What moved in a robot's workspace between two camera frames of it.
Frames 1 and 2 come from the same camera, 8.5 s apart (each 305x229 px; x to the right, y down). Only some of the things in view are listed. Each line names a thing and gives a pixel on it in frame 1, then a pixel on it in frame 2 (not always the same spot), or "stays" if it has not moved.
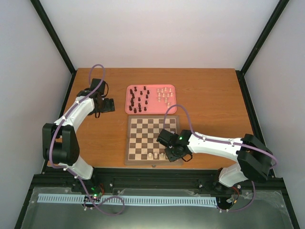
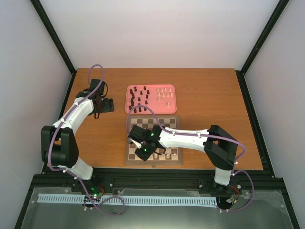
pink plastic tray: (150, 98) stays
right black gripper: (171, 158) to (144, 157)
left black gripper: (110, 106) stays
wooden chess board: (142, 147) stays
